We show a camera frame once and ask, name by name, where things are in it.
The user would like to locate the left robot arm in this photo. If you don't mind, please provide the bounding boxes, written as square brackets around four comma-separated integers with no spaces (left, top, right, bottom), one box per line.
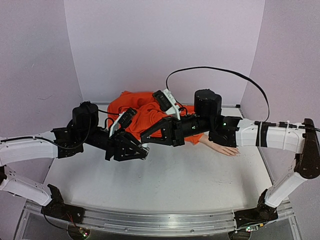
[0,101,149,219]

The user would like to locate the orange sweatshirt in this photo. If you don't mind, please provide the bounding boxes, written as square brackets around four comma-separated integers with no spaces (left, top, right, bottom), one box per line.
[107,90,205,146]

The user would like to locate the black camera cable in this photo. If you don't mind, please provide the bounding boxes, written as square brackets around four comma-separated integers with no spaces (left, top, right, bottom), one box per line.
[165,66,271,123]
[97,108,123,130]

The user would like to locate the clear nail polish bottle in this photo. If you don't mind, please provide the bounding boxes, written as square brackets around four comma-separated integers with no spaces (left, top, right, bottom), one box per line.
[141,147,150,160]

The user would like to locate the black left camera cable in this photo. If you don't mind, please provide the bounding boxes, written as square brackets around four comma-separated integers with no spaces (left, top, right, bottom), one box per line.
[97,108,123,130]

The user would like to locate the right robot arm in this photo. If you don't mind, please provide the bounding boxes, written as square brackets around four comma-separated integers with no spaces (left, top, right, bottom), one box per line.
[140,89,320,229]

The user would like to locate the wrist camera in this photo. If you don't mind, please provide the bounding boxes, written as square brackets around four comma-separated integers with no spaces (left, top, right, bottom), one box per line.
[152,88,182,121]
[109,107,137,137]

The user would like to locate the mannequin hand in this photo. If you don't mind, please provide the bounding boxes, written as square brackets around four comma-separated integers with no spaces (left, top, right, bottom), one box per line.
[199,134,240,157]

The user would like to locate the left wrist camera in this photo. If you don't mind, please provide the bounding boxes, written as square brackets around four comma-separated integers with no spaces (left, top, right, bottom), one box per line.
[109,107,137,137]

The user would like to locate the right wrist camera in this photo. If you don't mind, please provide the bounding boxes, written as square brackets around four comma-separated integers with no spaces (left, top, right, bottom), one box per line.
[152,88,182,121]

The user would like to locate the black right camera cable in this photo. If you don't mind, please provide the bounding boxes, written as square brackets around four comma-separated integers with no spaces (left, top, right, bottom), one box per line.
[165,66,271,123]

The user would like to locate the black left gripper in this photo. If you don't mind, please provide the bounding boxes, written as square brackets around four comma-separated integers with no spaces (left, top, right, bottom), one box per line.
[81,127,149,162]

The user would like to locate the aluminium front rail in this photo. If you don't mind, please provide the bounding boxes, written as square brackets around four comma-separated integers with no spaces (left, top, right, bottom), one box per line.
[14,199,302,240]

